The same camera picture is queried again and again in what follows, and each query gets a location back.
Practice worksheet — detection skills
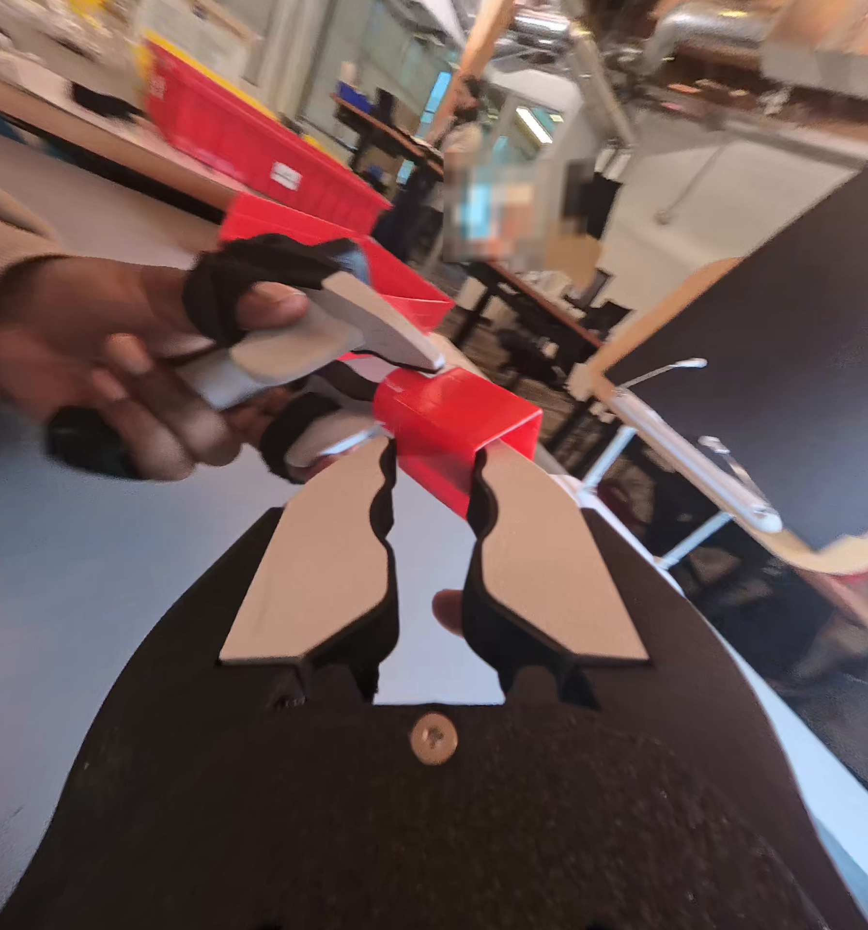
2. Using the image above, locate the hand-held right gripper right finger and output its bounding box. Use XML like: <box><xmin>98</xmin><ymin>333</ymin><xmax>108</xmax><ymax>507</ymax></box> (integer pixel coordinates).
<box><xmin>463</xmin><ymin>442</ymin><xmax>652</xmax><ymax>664</ymax></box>

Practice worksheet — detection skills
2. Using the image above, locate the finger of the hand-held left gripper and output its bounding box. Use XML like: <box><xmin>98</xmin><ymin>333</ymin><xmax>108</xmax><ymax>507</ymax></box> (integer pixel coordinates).
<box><xmin>309</xmin><ymin>269</ymin><xmax>447</xmax><ymax>376</ymax></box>

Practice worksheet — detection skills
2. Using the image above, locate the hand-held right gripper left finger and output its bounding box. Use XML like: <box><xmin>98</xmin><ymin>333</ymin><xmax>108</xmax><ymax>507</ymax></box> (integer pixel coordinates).
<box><xmin>218</xmin><ymin>436</ymin><xmax>400</xmax><ymax>666</ymax></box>

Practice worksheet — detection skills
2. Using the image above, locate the red plastic block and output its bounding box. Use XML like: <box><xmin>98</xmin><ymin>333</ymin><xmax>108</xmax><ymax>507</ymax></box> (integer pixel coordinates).
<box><xmin>372</xmin><ymin>365</ymin><xmax>544</xmax><ymax>520</ymax></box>

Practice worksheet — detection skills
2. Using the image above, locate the person's left forearm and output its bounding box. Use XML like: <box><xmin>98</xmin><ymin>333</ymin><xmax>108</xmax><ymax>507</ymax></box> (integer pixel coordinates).
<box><xmin>0</xmin><ymin>170</ymin><xmax>75</xmax><ymax>408</ymax></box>

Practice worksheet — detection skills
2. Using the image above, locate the black object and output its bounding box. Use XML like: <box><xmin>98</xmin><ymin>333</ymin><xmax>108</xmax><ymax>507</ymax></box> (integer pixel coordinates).
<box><xmin>69</xmin><ymin>78</ymin><xmax>146</xmax><ymax>123</ymax></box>

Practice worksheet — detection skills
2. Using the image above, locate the person's right hand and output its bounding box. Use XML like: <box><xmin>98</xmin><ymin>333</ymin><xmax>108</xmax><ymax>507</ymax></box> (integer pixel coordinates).
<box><xmin>431</xmin><ymin>587</ymin><xmax>467</xmax><ymax>639</ymax></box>

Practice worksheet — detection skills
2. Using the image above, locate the person's left hand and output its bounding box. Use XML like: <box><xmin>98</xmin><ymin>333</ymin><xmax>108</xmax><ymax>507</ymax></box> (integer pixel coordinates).
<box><xmin>0</xmin><ymin>258</ymin><xmax>348</xmax><ymax>485</ymax></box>

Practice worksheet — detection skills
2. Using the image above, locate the low red plastic bin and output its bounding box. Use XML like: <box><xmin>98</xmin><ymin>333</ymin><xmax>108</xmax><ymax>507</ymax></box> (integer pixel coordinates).
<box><xmin>218</xmin><ymin>192</ymin><xmax>455</xmax><ymax>334</ymax></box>

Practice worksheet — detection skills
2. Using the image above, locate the white metal rod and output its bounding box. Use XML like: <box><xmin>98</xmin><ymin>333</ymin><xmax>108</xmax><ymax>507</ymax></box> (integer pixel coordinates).
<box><xmin>578</xmin><ymin>423</ymin><xmax>640</xmax><ymax>504</ymax></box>
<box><xmin>654</xmin><ymin>511</ymin><xmax>734</xmax><ymax>573</ymax></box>

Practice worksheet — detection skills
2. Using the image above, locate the long wooden desk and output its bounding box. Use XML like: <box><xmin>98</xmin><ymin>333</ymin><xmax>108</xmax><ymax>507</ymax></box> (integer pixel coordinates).
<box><xmin>469</xmin><ymin>256</ymin><xmax>604</xmax><ymax>351</ymax></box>

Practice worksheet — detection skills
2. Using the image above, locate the large red plastic bin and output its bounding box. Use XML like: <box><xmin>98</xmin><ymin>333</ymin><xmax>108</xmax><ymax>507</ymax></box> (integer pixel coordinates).
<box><xmin>142</xmin><ymin>36</ymin><xmax>393</xmax><ymax>235</ymax></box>

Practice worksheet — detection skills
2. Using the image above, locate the yellow plastic bin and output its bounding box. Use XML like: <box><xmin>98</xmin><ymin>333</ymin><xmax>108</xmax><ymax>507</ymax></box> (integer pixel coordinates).
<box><xmin>135</xmin><ymin>29</ymin><xmax>284</xmax><ymax>123</ymax></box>

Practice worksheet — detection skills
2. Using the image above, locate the black board with wooden rim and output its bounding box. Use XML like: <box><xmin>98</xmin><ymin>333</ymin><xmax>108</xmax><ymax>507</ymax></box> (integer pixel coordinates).
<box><xmin>587</xmin><ymin>141</ymin><xmax>868</xmax><ymax>576</ymax></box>

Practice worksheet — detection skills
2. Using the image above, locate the wooden table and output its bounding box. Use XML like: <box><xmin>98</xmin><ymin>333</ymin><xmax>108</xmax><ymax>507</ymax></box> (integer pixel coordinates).
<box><xmin>0</xmin><ymin>62</ymin><xmax>226</xmax><ymax>222</ymax></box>

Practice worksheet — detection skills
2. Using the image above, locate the white metal bracket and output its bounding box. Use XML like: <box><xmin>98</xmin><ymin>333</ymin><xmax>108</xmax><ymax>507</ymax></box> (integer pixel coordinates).
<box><xmin>610</xmin><ymin>356</ymin><xmax>785</xmax><ymax>536</ymax></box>

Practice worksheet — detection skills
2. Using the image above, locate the wooden desk black frame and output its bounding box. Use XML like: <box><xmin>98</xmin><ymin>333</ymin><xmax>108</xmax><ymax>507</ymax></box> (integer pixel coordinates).
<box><xmin>331</xmin><ymin>93</ymin><xmax>447</xmax><ymax>184</ymax></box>

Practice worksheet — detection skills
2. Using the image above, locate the silver ventilation duct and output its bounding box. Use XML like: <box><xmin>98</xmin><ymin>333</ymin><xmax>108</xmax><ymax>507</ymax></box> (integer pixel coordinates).
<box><xmin>568</xmin><ymin>18</ymin><xmax>642</xmax><ymax>150</ymax></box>
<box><xmin>648</xmin><ymin>0</ymin><xmax>776</xmax><ymax>62</ymax></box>

